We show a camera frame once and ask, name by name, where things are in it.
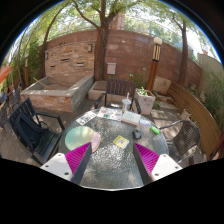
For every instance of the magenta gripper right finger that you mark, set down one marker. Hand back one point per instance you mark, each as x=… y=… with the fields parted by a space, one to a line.
x=153 y=166

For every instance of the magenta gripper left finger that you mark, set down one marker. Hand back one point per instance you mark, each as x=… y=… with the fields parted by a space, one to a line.
x=70 y=166

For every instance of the round green mouse pad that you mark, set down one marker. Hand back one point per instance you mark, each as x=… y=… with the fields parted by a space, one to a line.
x=81 y=135

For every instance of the dark computer mouse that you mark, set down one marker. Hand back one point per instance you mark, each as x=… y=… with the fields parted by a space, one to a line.
x=136 y=134

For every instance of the round glass patio table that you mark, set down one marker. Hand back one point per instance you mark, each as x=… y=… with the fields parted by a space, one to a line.
x=111 y=167

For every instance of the yellow square card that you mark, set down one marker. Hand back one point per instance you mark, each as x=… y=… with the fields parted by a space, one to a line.
x=121 y=142

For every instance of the wicker metal chair right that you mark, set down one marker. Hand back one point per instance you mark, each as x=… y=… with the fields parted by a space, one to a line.
x=185 y=142

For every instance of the black chair left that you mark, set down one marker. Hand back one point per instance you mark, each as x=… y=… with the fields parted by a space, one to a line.
x=38 y=138

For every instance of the black white patterned paper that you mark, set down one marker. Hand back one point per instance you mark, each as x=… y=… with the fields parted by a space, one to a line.
x=86 y=117

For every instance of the white book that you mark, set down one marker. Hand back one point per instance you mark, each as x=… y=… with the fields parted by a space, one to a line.
x=131 y=117

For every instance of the colourful magazine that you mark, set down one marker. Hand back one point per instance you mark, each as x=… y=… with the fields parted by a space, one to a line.
x=110 y=113

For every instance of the plastic cup with straw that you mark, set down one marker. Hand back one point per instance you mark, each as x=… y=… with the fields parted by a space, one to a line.
x=126 y=103

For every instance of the curved wooden bench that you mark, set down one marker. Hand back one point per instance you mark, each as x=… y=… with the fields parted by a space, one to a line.
x=210 y=133

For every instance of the white square planter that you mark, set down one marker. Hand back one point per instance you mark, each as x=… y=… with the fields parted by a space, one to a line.
x=146 y=100

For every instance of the stone raised planter bed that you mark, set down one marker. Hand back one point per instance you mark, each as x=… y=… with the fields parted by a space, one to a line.
x=50 y=94

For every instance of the dark wooden chair far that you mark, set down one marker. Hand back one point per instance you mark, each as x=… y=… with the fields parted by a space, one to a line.
x=119 y=88

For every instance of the tree trunk centre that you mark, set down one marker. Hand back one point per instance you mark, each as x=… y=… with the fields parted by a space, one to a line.
x=107 y=11

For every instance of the white wall box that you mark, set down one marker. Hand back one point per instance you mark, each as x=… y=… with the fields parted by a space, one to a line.
x=111 y=68

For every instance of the wooden lamp post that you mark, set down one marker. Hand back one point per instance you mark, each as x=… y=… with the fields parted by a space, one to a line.
x=154 y=64

